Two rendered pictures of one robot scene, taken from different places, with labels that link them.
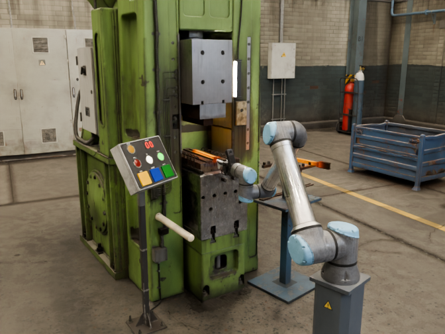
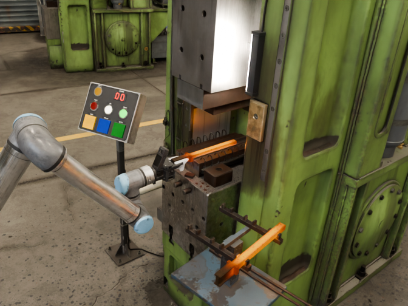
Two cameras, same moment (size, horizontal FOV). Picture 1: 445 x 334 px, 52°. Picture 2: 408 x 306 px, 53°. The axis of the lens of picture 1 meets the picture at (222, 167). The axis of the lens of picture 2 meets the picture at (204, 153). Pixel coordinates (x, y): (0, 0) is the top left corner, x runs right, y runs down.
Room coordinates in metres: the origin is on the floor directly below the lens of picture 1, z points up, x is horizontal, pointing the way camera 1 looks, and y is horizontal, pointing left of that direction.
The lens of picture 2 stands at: (2.79, -1.74, 1.95)
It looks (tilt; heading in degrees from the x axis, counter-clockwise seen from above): 28 degrees down; 83
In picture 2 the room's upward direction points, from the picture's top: 4 degrees clockwise
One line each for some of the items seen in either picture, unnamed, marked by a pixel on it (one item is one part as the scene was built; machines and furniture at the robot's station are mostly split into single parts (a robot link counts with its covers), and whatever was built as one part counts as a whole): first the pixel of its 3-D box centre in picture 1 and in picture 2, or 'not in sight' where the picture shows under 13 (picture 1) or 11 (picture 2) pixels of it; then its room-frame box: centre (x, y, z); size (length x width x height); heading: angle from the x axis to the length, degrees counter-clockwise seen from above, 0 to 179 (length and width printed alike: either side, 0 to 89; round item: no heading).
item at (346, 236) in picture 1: (340, 241); not in sight; (2.06, -0.58, 0.79); 0.17 x 0.15 x 0.18; 112
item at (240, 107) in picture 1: (240, 112); (256, 120); (3.22, -0.13, 1.27); 0.09 x 0.02 x 0.17; 123
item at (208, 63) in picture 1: (201, 71); (234, 37); (3.14, 0.14, 1.56); 0.42 x 0.39 x 0.40; 33
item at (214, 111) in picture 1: (197, 108); (223, 86); (3.11, 0.18, 1.32); 0.42 x 0.20 x 0.10; 33
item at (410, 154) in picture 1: (400, 152); not in sight; (6.24, -2.50, 0.36); 1.20 x 0.80 x 0.72; 31
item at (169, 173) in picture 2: (230, 168); (161, 171); (2.81, -0.05, 0.97); 0.12 x 0.08 x 0.09; 33
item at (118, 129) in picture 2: (167, 171); (118, 130); (2.58, 0.33, 1.01); 0.07 x 0.05 x 0.07; 148
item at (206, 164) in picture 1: (197, 159); (218, 151); (3.11, 0.18, 0.96); 0.42 x 0.20 x 0.09; 33
